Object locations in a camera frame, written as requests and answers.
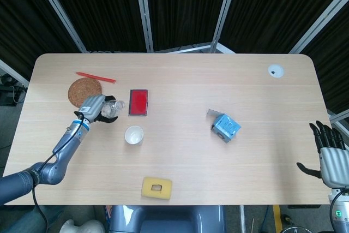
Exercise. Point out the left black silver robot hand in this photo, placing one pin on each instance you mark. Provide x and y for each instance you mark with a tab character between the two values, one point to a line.
91	107

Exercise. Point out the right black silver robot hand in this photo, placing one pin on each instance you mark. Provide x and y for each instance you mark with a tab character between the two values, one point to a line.
334	164

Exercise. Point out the transparent plastic water bottle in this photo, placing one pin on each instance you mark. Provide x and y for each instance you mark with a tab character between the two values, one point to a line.
111	108

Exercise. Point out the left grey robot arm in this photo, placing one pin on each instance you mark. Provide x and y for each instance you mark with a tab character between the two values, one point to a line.
62	156

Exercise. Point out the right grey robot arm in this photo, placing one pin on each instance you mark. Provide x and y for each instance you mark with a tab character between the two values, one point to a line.
340	216

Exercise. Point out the white paper cup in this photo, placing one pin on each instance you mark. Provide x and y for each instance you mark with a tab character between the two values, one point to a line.
133	135

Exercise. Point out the round woven rattan coaster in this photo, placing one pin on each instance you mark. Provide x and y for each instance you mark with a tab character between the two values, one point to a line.
81	89

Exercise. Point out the red pen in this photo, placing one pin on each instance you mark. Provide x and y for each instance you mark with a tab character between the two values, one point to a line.
95	77

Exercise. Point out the red ink pad case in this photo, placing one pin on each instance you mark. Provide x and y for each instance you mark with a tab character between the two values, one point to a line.
138	102

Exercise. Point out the chrome chair base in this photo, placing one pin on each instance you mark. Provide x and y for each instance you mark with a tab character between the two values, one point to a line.
295	229

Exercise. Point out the black device on floor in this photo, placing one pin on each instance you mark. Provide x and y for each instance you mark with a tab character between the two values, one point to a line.
6	95

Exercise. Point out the black fabric partition panel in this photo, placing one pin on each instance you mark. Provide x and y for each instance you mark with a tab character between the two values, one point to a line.
335	66
27	25
272	12
95	12
185	6

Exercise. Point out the yellow sponge with hole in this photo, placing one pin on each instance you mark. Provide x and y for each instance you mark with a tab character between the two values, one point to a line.
148	188

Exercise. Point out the blue cardboard speaker box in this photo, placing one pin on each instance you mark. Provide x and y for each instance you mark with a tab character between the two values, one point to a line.
226	128

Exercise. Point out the white rounded plastic object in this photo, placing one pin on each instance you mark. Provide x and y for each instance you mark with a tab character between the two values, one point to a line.
81	227

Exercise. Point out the grey robot torso base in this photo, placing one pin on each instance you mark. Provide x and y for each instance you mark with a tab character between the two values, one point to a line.
163	219

